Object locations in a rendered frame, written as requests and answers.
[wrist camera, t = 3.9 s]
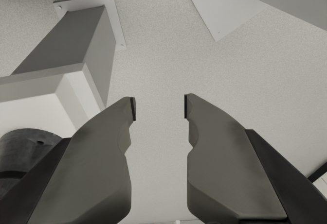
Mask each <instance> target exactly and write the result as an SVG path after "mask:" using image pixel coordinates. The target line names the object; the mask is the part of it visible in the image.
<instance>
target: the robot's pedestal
mask: <svg viewBox="0 0 327 224"><path fill-rule="evenodd" d="M53 6H54V8H55V10H56V12H57V15H58V17H59V19H60V21H59V22H58V23H57V24H56V25H55V26H54V27H53V28H52V29H51V30H50V32H49V33H48V34H47V35H46V36H45V37H44V38H43V39H42V40H41V42H40V43H39V44H38V45H37V46H36V47H35V48H34V49H33V50H32V51H31V52H30V54H29V55H28V56H27V57H26V58H25V59H24V60H23V61H22V62H21V64H20V65H19V66H18V67H17V68H16V69H15V70H14V71H13V72H12V73H11V74H10V76H4V77H0V85H3V84H9V83H14V82H20V81H26V80H31V79H36V78H42V77H48V76H53V75H59V74H65V75H66V77H67V78H68V80H69V82H70V84H71V86H72V88H73V90H74V92H75V94H76V96H77V97H78V99H79V101H80V103H81V105H82V107H83V109H84V111H85V113H86V115H87V116H88V118H89V120H90V119H91V118H92V117H94V116H95V115H97V114H98V113H100V112H101V111H103V110H104V109H106V107H107V100H108V94H109V85H110V79H111V72H112V65H113V59H114V53H115V51H119V50H125V49H127V45H126V41H125V38H124V34H123V30H122V26H121V22H120V19H119V15H118V11H117V8H116V4H115V0H64V1H58V2H53Z"/></svg>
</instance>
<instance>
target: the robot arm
mask: <svg viewBox="0 0 327 224"><path fill-rule="evenodd" d="M184 118H185V119H187V120H188V122H189V132H188V141H189V143H190V144H191V146H192V147H193V149H192V150H191V151H190V152H189V153H188V155H187V207H188V210H189V211H190V212H191V213H192V214H193V215H194V216H195V217H197V218H198V219H199V220H201V221H202V222H203V223H205V224H327V198H326V197H325V196H324V195H323V194H322V193H321V192H320V191H319V190H318V189H317V188H316V187H315V186H314V185H313V184H312V183H311V182H310V181H309V180H308V179H307V178H306V177H305V176H304V175H303V174H302V173H301V172H300V171H298V170H297V169H296V168H295V167H294V166H293V165H292V164H291V163H290V162H289V161H287V160H286V159H285V158H284V157H283V156H282V155H281V154H280V153H279V152H278V151H277V150H276V149H275V148H274V147H272V146H271V145H270V144H269V143H268V142H267V141H266V140H265V139H264V138H262V137H261V136H260V135H259V134H258V133H257V132H256V131H255V130H254V129H246V128H244V127H243V126H242V125H241V124H240V123H239V122H238V121H237V120H236V119H234V118H233V117H232V116H230V115H229V114H228V113H226V112H225V111H223V110H222V109H220V108H218V107H216V106H215V105H213V104H211V103H209V102H208V101H206V100H204V99H202V98H201V97H199V96H197V95H195V94H193V93H189V94H185V95H184ZM133 121H136V100H135V97H128V96H126V97H123V98H121V99H120V100H118V101H117V102H115V103H114V104H112V105H111V106H109V107H107V108H106V109H104V110H103V111H101V112H100V113H98V114H97V115H95V116H94V117H92V118H91V119H90V120H89V121H87V122H86V123H85V124H84V125H83V126H81V127H80V128H79V129H78V130H77V131H76V132H75V133H74V134H73V136H72V137H71V138H62V137H60V136H58V135H56V134H54V133H51V132H48V131H45V130H40V129H33V128H24V129H17V130H13V131H10V132H8V133H6V134H4V135H3V136H2V137H1V138H0V224H118V223H119V222H120V221H121V220H122V219H123V218H125V217H126V216H127V215H128V214H129V212H130V210H131V193H132V185H131V180H130V175H129V170H128V165H127V159H126V156H125V153H126V151H127V149H128V148H129V147H130V145H131V139H130V133H129V128H130V126H131V125H132V124H133Z"/></svg>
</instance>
